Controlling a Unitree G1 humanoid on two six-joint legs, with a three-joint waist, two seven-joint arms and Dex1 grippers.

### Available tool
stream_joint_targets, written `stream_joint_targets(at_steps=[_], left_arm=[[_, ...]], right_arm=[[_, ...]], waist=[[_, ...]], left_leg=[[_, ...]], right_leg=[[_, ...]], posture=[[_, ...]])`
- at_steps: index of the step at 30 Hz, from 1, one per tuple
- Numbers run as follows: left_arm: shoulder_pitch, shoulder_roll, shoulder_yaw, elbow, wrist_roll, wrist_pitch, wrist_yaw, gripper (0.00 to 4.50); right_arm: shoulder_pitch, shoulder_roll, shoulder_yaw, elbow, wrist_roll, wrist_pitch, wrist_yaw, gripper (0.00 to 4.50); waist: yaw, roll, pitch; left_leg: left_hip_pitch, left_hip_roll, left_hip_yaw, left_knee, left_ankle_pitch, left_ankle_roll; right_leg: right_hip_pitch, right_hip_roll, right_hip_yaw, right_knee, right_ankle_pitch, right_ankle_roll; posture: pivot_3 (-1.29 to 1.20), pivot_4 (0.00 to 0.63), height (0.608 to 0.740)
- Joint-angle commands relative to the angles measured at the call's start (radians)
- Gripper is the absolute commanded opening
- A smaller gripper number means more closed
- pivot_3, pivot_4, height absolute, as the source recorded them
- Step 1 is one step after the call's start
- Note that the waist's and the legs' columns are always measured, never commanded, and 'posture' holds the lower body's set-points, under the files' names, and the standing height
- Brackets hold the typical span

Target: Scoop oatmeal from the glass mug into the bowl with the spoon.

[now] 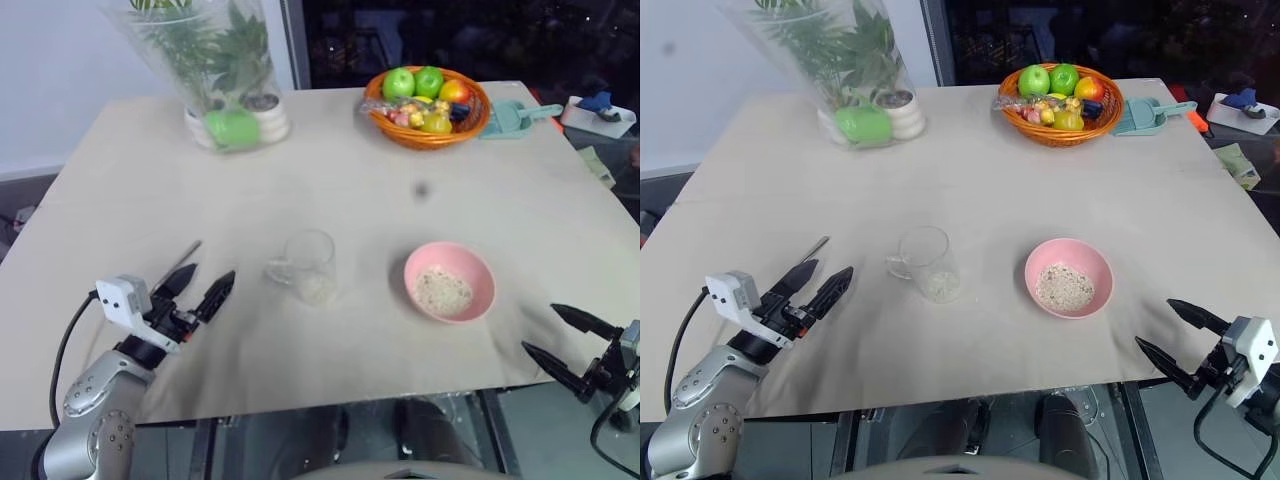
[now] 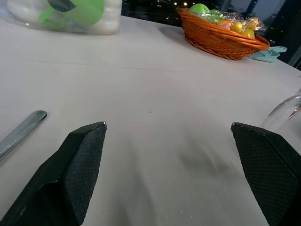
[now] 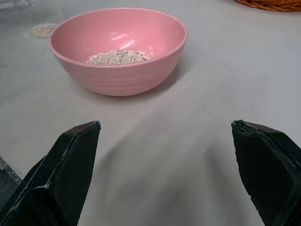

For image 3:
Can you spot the woven wicker basket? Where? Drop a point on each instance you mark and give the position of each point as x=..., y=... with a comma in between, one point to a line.
x=270, y=4

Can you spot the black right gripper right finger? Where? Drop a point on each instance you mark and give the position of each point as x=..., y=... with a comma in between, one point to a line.
x=270, y=174

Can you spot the small glass dish of oats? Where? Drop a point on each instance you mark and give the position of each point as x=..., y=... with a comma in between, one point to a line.
x=42, y=30

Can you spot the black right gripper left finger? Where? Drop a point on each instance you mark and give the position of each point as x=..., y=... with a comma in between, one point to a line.
x=58, y=174

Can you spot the pink bowl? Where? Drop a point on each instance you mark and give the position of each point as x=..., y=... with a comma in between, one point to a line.
x=117, y=75

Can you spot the oats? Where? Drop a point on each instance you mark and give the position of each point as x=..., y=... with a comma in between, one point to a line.
x=118, y=57

